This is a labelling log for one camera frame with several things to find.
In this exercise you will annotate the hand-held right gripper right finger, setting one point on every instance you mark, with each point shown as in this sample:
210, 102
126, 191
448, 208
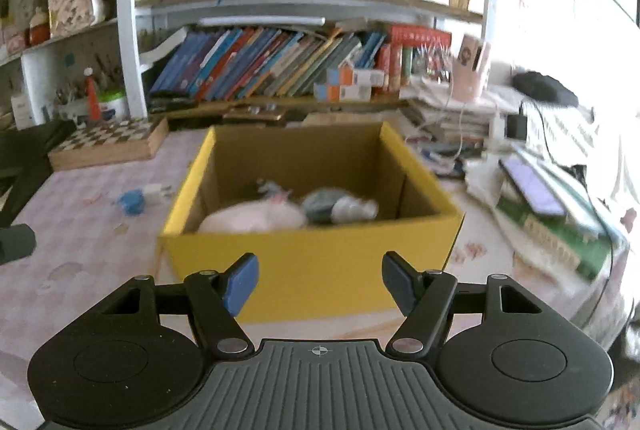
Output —
397, 278

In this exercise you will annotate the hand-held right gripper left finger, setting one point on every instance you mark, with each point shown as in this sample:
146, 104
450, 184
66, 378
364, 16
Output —
242, 282

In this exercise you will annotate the yellow cardboard box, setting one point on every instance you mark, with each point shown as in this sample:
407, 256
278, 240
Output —
310, 270

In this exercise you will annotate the pale pink soft object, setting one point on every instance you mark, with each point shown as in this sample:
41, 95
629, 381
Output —
250, 217

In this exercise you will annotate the grey white blurred object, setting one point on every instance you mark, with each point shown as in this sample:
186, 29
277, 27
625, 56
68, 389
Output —
335, 207

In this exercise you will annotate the small grey blurred object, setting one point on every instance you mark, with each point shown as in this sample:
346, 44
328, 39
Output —
272, 190

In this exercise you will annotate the small blue object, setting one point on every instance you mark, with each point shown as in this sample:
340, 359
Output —
131, 202

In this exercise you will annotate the wooden chessboard box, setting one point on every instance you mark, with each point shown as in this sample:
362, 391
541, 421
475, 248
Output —
110, 141

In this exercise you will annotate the smartphone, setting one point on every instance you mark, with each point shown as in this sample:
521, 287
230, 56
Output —
532, 185

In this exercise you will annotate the red bottle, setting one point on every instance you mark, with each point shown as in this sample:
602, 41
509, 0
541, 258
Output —
93, 97

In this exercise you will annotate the stack of papers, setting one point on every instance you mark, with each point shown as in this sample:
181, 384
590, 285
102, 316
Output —
450, 120

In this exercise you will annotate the brown case with metal clasps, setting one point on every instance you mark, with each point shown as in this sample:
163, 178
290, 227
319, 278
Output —
250, 114

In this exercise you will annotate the green lid white jar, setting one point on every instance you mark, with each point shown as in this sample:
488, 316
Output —
112, 106

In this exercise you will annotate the green book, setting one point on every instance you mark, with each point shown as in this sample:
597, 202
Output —
565, 242

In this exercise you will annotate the black power adapter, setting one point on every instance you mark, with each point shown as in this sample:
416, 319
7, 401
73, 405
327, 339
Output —
517, 126

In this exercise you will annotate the pink cup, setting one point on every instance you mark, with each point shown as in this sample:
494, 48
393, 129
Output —
469, 82

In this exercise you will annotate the red small jar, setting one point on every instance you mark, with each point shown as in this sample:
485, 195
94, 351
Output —
38, 30

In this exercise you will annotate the long row of books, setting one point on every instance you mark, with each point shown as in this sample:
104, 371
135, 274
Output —
240, 65

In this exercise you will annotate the white printed cloth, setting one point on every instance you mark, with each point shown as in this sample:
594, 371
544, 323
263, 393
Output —
565, 130

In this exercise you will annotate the black pouch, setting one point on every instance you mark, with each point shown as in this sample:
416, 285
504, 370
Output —
542, 87

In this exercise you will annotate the cream house ornament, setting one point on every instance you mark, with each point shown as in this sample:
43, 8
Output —
75, 2

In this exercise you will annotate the white frame wooden bookshelf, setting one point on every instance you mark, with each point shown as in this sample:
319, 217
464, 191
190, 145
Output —
280, 2

